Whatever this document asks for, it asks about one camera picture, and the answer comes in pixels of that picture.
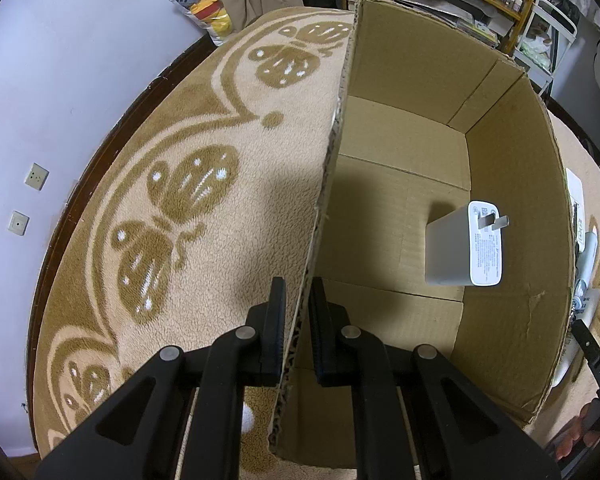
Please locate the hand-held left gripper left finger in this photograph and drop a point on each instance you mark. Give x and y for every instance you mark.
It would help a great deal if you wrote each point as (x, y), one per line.
(279, 332)

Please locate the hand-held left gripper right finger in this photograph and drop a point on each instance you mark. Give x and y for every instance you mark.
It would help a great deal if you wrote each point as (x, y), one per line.
(318, 332)

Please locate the light blue bottle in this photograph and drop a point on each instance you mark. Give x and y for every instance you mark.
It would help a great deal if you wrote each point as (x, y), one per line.
(587, 260)

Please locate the white plug charger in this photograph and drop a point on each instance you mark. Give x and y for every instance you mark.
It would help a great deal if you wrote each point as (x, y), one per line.
(450, 250)

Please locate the brown cardboard box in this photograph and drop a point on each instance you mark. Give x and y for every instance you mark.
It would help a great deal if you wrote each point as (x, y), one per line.
(405, 125)

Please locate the person's right hand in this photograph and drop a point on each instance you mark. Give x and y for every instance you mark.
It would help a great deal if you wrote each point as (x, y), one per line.
(577, 435)

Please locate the beige butterfly print blanket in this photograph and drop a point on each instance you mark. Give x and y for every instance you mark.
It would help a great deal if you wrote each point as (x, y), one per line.
(240, 170)

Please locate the white printed box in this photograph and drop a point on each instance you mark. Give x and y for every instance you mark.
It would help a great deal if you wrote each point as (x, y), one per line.
(574, 195)

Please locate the white metal cart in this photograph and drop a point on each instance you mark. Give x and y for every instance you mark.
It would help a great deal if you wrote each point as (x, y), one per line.
(550, 40)

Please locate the plastic bag of plush toys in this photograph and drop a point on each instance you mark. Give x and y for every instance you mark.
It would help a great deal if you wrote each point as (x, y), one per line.
(205, 0)

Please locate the pile of papers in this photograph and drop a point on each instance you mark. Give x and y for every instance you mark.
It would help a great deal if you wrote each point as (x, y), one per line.
(445, 5)

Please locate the wooden bookshelf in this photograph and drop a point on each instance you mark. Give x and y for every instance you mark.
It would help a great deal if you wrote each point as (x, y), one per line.
(517, 25)

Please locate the white wall socket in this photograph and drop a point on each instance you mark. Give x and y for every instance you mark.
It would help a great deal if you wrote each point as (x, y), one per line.
(17, 222)
(36, 176)

